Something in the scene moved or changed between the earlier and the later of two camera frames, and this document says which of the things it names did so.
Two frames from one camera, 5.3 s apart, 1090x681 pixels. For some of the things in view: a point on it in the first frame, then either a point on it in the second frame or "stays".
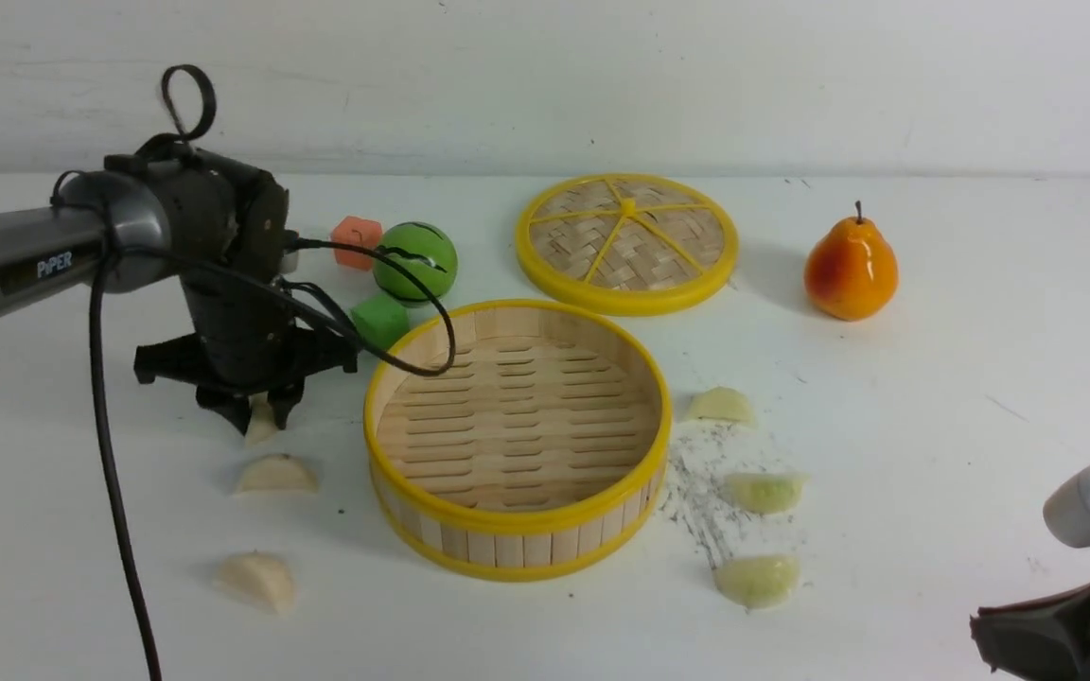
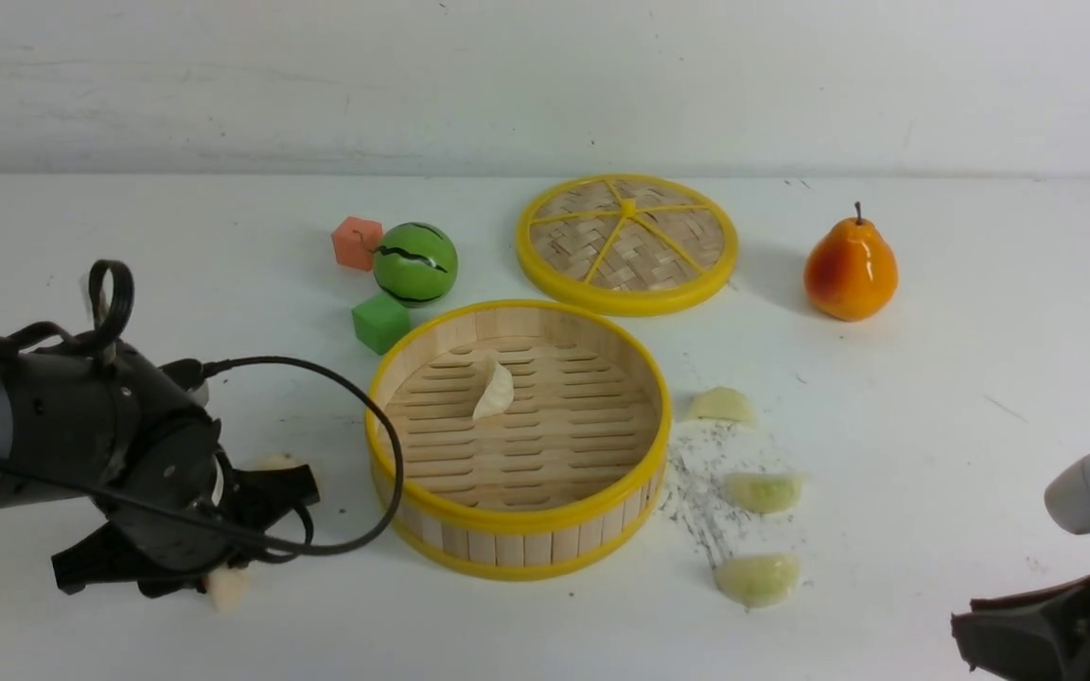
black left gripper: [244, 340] to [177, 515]
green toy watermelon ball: [426, 252] stays
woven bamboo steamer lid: [627, 244] stays
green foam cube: [380, 322] stays
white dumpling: [263, 422] to [500, 392]
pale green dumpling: [758, 581] stays
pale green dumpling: [719, 402] stays
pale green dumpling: [765, 493] stays
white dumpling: [260, 578] to [228, 586]
